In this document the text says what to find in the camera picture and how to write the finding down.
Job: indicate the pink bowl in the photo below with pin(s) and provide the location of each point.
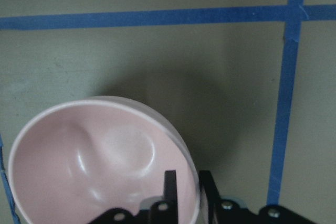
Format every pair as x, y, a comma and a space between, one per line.
74, 161

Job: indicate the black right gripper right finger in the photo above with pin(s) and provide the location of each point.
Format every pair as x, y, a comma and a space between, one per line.
218, 209

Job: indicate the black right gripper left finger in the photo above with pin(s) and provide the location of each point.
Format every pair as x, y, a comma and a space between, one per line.
164, 210

